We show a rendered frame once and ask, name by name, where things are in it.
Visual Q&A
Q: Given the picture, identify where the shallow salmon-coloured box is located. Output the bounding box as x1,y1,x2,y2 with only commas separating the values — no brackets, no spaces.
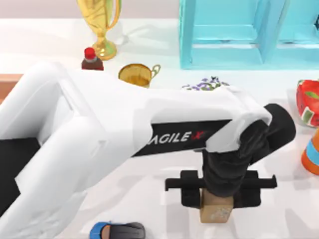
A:
0,73,25,106

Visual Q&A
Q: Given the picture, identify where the red and white can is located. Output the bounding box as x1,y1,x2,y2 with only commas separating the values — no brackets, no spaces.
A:
296,79,319,128

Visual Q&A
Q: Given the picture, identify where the plant with purple flowers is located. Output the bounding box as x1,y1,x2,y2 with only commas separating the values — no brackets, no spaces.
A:
181,76,230,92

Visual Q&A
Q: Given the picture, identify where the light blue rack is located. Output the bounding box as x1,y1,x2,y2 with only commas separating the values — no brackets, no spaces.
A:
178,0,319,70

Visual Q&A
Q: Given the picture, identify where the orange and blue bottle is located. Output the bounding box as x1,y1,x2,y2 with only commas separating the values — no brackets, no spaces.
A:
301,129,319,176

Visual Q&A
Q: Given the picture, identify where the brown cardboard box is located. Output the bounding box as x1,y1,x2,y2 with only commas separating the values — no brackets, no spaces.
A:
199,190,234,224

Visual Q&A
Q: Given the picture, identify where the gold cup with handle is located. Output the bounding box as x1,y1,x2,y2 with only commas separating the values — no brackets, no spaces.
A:
118,63,161,89

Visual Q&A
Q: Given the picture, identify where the tall gold trophy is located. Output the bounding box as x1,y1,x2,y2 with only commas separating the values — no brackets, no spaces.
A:
75,0,123,61

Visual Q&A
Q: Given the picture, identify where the brown bottle with red cap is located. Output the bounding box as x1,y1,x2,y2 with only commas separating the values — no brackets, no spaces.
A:
81,47,104,72

